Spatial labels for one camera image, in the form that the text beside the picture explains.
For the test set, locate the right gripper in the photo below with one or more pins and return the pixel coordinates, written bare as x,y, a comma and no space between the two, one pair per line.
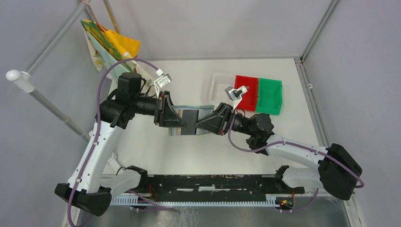
219,123

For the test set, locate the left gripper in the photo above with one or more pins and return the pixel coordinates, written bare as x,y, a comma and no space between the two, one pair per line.
165,114

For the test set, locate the green leather card holder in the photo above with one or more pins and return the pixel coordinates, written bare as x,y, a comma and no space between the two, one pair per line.
203,111

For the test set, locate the black credit card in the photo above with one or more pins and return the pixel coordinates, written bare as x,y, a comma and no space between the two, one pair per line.
190,117

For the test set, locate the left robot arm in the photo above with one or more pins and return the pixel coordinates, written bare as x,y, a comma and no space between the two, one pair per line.
86,189

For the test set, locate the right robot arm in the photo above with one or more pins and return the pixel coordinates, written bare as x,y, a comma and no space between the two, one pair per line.
331,168

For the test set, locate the red plastic bin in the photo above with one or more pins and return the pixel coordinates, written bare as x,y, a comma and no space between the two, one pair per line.
250,98

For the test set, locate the clear plastic bin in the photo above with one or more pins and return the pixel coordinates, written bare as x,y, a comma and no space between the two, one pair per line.
219,82

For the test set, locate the green plastic bin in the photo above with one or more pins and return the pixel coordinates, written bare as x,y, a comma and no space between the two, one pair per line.
269,96

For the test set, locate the patterned cloth bags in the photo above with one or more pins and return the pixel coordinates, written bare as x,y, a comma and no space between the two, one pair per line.
106,47

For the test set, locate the white pipe pole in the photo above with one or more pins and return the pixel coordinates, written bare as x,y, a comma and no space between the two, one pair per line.
22,80

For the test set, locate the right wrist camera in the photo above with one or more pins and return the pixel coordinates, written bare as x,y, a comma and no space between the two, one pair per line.
236,94

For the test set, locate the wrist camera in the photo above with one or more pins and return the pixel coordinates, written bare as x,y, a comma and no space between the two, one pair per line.
162,80
236,94

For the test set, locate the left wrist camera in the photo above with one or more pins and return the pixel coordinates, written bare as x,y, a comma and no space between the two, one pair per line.
162,80

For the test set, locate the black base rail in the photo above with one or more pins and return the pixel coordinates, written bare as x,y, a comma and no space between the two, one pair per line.
214,188

